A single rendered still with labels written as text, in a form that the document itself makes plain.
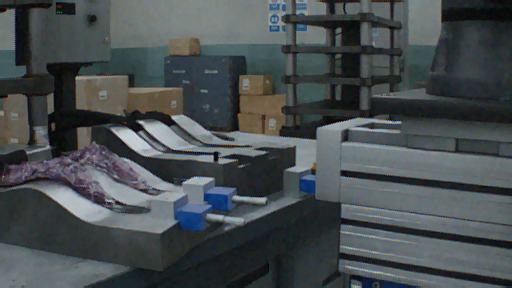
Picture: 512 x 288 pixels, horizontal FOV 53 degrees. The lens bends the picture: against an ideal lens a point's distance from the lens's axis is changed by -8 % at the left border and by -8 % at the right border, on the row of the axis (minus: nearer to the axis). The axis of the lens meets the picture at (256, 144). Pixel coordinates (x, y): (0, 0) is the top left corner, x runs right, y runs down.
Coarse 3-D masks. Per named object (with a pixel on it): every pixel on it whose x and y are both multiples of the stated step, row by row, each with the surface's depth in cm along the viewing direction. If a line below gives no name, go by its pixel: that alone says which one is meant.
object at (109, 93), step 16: (80, 80) 461; (96, 80) 467; (112, 80) 488; (128, 80) 511; (16, 96) 499; (48, 96) 480; (80, 96) 463; (96, 96) 469; (112, 96) 491; (16, 112) 502; (48, 112) 483; (112, 112) 491; (128, 112) 515; (16, 128) 505; (80, 128) 468; (80, 144) 470
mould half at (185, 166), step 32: (96, 128) 118; (128, 128) 118; (160, 128) 124; (192, 128) 131; (160, 160) 107; (192, 160) 102; (224, 160) 101; (256, 160) 107; (288, 160) 117; (256, 192) 108
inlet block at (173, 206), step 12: (168, 192) 80; (156, 204) 76; (168, 204) 76; (180, 204) 78; (192, 204) 79; (204, 204) 79; (156, 216) 76; (168, 216) 76; (180, 216) 76; (192, 216) 75; (204, 216) 76; (216, 216) 76; (228, 216) 76; (180, 228) 76; (192, 228) 75; (204, 228) 76
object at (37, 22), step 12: (36, 12) 143; (36, 24) 144; (36, 36) 144; (36, 48) 145; (36, 60) 145; (36, 72) 146; (36, 96) 147; (36, 108) 147; (36, 120) 148; (36, 132) 148; (36, 144) 149; (48, 144) 152
